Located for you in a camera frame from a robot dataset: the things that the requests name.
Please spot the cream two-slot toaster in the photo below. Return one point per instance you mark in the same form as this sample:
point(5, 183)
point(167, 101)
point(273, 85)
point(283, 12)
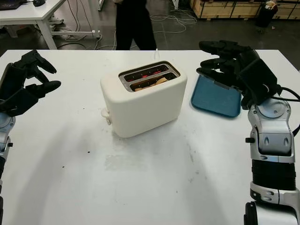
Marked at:
point(145, 107)

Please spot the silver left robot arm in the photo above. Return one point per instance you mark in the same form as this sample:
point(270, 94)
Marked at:
point(4, 124)

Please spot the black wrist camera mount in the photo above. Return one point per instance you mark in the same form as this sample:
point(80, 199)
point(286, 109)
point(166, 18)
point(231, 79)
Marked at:
point(260, 79)
point(18, 103)

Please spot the black trash bin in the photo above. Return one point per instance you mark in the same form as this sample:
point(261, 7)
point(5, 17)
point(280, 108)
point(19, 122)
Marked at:
point(264, 18)

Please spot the person in black clothes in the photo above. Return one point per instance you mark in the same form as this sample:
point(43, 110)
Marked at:
point(133, 25)

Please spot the toast slice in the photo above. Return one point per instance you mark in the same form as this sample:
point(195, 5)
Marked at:
point(161, 80)

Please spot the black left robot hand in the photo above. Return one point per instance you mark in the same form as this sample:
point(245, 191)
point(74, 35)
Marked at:
point(11, 79)

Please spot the white desk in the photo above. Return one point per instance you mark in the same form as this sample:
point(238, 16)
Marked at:
point(35, 11)

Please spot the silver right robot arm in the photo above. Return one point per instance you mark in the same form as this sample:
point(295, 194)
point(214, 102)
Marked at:
point(272, 131)

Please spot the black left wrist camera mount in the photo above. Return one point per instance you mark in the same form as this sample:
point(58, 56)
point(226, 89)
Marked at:
point(18, 103)

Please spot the black computer mouse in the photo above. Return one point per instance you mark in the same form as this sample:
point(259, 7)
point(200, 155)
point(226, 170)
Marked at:
point(38, 2)

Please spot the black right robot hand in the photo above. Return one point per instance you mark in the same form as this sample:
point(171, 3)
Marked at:
point(227, 68)

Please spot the dark laptop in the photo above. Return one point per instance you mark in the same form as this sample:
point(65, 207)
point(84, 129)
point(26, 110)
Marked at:
point(9, 4)

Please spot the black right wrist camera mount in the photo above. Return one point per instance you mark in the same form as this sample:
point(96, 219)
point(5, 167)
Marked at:
point(260, 79)

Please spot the white sneaker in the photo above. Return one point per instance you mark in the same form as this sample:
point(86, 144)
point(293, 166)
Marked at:
point(57, 20)

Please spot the blue plastic tray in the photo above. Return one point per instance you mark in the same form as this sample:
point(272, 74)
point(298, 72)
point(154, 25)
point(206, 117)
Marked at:
point(211, 100)

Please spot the grey plastic stool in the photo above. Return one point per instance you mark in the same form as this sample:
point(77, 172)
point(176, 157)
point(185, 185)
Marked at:
point(10, 30)

